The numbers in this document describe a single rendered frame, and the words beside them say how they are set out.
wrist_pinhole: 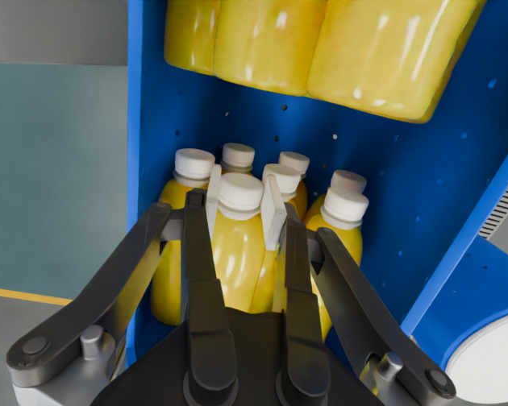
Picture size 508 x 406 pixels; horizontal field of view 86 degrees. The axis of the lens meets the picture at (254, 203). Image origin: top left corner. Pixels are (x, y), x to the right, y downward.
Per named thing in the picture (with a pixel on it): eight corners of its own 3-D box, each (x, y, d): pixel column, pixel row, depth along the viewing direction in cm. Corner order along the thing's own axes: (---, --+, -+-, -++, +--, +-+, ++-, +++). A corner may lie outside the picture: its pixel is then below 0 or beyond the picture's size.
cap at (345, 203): (314, 208, 26) (319, 192, 26) (334, 201, 29) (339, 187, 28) (349, 228, 24) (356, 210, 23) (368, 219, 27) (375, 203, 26)
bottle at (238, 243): (206, 308, 36) (231, 179, 28) (249, 341, 33) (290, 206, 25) (163, 344, 30) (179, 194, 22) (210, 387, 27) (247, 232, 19)
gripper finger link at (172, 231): (198, 247, 16) (145, 240, 15) (206, 207, 20) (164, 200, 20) (201, 225, 15) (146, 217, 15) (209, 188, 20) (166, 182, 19)
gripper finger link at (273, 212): (276, 211, 17) (288, 213, 17) (267, 172, 23) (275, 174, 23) (265, 250, 18) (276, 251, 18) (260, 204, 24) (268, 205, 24)
